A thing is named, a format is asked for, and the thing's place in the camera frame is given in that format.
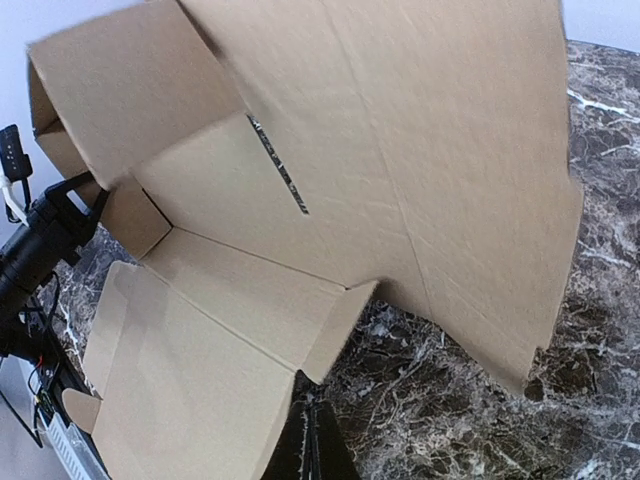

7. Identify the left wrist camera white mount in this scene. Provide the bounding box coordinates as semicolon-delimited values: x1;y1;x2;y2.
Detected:
1;124;33;225

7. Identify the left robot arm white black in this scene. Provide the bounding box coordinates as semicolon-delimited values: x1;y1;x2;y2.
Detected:
1;175;110;364

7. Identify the left small circuit board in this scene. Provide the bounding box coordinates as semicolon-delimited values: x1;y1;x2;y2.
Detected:
27;366;58;428

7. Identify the white slotted cable duct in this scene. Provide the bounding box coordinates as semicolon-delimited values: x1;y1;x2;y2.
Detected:
46;413;110;480

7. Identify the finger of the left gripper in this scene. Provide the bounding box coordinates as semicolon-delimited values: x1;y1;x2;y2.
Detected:
86;189;110;225

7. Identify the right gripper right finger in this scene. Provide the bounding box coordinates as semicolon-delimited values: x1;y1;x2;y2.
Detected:
312;401;359;480

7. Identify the brown cardboard box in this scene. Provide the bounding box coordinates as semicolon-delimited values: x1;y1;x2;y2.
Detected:
27;1;583;479

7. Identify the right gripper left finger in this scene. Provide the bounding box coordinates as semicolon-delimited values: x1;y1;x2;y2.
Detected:
267;372;313;480

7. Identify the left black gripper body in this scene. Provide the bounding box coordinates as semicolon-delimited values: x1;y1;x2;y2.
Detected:
29;180;99;265

